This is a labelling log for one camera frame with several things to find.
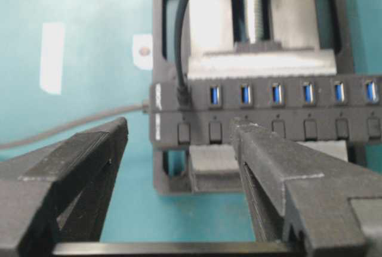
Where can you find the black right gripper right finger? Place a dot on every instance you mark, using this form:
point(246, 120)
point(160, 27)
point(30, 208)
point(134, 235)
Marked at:
point(325, 205)

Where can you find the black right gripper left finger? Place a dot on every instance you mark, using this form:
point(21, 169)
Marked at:
point(60, 192)

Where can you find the black multi-port USB hub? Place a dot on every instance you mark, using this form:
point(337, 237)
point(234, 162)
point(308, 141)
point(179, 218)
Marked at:
point(311, 108)

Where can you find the white tape strip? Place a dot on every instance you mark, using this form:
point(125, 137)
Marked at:
point(51, 59)

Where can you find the black 3D-printed vise clamp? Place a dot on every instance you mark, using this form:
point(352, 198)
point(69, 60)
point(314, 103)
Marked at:
point(305, 38)

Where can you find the silver threaded vise screw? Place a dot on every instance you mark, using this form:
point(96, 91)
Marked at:
point(255, 18)

